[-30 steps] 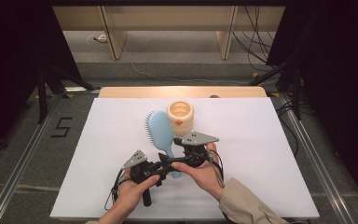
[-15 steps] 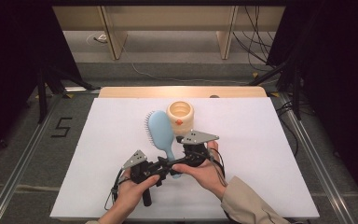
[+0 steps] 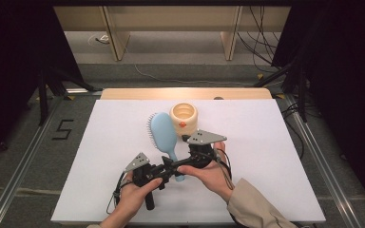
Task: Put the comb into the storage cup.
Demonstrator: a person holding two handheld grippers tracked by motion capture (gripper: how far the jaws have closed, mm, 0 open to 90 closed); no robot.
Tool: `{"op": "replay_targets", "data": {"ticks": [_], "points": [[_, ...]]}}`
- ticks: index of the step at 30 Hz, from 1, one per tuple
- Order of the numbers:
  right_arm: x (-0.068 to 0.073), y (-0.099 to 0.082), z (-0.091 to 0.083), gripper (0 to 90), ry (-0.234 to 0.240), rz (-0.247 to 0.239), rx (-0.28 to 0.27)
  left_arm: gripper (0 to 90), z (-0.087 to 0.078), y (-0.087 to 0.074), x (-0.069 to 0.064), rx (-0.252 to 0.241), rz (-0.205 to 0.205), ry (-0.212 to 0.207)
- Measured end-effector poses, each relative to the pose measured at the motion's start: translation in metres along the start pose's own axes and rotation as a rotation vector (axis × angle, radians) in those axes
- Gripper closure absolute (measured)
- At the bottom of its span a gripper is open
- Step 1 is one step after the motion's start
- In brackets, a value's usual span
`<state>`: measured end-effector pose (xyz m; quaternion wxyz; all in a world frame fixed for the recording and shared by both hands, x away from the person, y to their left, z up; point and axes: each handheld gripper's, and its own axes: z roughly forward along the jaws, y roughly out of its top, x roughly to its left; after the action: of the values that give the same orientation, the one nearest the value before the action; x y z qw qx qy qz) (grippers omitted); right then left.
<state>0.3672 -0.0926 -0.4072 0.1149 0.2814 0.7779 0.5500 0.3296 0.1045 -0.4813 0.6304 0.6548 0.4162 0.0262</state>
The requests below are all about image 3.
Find right hand-held gripper cable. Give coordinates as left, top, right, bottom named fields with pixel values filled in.
left=213, top=143, right=236, bottom=191

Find silver metal floor rail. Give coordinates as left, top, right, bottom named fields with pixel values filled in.
left=284, top=94, right=364, bottom=228
left=0, top=94, right=64, bottom=228

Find person's left hand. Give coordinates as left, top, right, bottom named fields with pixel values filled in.
left=113, top=172, right=164, bottom=222

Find person's right hand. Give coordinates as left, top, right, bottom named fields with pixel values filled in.
left=177, top=141, right=236, bottom=203

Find thin white floor cable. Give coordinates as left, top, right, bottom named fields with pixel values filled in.
left=125, top=47, right=255, bottom=87

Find beige wooden desk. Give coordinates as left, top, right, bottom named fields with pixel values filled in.
left=52, top=5, right=292, bottom=62

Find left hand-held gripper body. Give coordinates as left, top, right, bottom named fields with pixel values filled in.
left=124, top=152, right=166, bottom=212

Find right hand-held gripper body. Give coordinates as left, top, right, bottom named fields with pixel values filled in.
left=186, top=128, right=228, bottom=169

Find cream ribbed cup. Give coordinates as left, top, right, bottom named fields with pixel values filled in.
left=169, top=102, right=200, bottom=138

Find round floor socket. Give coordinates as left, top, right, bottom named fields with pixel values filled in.
left=87, top=32, right=111, bottom=46

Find black curtain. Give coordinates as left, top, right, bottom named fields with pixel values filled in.
left=0, top=0, right=84, bottom=167
left=271, top=0, right=365, bottom=217

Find black metal stand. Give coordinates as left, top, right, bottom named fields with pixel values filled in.
left=253, top=60, right=309, bottom=124
left=37, top=66, right=104, bottom=127

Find white table board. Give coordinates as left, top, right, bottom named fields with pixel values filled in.
left=50, top=99, right=327, bottom=224

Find black floor cables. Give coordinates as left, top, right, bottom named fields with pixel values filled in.
left=281, top=100, right=323, bottom=160

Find left hand-held gripper cable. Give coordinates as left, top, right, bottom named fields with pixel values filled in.
left=106, top=172, right=135, bottom=216

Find light wooden table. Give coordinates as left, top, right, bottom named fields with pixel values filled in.
left=100, top=87, right=273, bottom=101

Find hand-held gripper cable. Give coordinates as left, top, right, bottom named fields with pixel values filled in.
left=106, top=172, right=135, bottom=216
left=213, top=143, right=236, bottom=191

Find light blue hairbrush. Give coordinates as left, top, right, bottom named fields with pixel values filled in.
left=146, top=111, right=186, bottom=183

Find bundle of black cables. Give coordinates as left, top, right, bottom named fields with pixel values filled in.
left=237, top=6, right=281, bottom=74

